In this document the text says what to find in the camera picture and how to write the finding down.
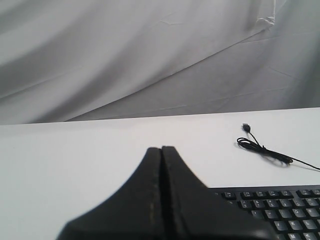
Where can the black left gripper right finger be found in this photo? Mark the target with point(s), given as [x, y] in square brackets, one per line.
[194, 212]

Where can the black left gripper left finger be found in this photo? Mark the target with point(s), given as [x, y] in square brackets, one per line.
[133, 212]

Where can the black acer keyboard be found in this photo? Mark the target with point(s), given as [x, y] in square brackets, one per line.
[293, 210]

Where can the grey backdrop cloth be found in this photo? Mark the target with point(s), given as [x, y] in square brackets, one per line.
[79, 60]

